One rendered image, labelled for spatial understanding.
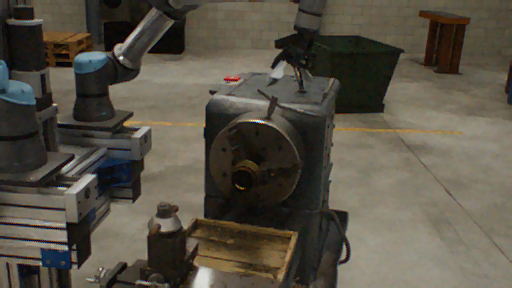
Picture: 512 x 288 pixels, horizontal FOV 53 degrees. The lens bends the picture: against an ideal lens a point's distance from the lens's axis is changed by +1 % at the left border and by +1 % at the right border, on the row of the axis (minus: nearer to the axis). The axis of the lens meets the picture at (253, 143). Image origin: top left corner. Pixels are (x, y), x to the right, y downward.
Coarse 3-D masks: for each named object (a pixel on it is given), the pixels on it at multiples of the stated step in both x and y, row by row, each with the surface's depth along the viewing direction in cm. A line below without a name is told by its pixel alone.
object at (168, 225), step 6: (156, 216) 120; (174, 216) 120; (150, 222) 120; (156, 222) 119; (162, 222) 118; (168, 222) 119; (174, 222) 120; (180, 222) 122; (150, 228) 119; (162, 228) 118; (168, 228) 118; (174, 228) 119
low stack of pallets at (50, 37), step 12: (48, 36) 904; (60, 36) 910; (72, 36) 932; (84, 36) 924; (48, 48) 867; (60, 48) 876; (72, 48) 861; (84, 48) 922; (48, 60) 862; (60, 60) 864; (72, 60) 864
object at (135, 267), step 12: (120, 264) 133; (132, 264) 134; (108, 276) 128; (120, 276) 128; (132, 276) 128; (192, 276) 129; (204, 276) 129; (216, 276) 129; (228, 276) 129; (240, 276) 129; (252, 276) 130
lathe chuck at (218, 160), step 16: (224, 128) 171; (240, 128) 170; (256, 128) 168; (272, 128) 167; (288, 128) 173; (224, 144) 173; (256, 144) 170; (272, 144) 168; (288, 144) 167; (224, 160) 175; (272, 160) 170; (288, 160) 169; (224, 176) 177; (224, 192) 178; (256, 192) 175; (272, 192) 174; (288, 192) 172
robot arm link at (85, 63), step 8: (80, 56) 183; (88, 56) 183; (96, 56) 183; (104, 56) 184; (80, 64) 180; (88, 64) 180; (96, 64) 181; (104, 64) 183; (112, 64) 188; (80, 72) 181; (88, 72) 180; (96, 72) 181; (104, 72) 184; (112, 72) 188; (80, 80) 182; (88, 80) 181; (96, 80) 182; (104, 80) 185; (112, 80) 189; (80, 88) 183; (88, 88) 182; (96, 88) 183; (104, 88) 186
